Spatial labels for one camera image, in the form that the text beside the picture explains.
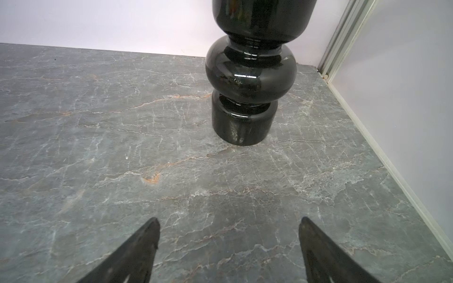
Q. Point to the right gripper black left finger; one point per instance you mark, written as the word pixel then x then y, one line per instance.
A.
pixel 133 261

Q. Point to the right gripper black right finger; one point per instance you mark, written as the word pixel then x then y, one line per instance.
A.
pixel 325 261

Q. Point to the black glossy vase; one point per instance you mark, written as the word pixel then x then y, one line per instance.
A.
pixel 251 67

